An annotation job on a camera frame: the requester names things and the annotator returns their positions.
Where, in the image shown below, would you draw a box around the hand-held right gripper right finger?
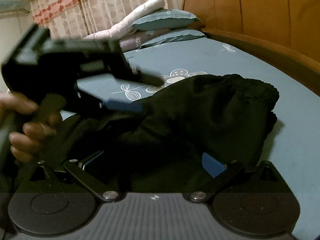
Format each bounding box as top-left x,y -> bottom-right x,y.
187,152 -> 286,202

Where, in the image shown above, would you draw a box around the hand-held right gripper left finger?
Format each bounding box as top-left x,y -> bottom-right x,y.
25,150 -> 125,202

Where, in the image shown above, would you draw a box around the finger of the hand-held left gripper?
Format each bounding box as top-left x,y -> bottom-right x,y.
74,91 -> 143,116
79,39 -> 165,88

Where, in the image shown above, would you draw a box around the black drawstring pants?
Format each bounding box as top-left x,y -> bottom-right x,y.
15,74 -> 280,193

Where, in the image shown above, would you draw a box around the person's left hand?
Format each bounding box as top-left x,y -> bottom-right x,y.
0,91 -> 63,163

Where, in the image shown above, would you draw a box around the pink floral quilt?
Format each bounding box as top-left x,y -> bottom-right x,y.
82,0 -> 169,40

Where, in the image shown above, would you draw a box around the patterned curtain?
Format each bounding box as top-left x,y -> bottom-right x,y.
26,0 -> 186,39

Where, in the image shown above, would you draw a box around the white air conditioner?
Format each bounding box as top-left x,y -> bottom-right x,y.
0,0 -> 30,14

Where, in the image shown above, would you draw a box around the blue pillow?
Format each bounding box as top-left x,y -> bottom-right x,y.
131,9 -> 203,32
139,29 -> 208,50

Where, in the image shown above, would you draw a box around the wooden headboard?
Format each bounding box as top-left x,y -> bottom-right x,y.
180,0 -> 320,93

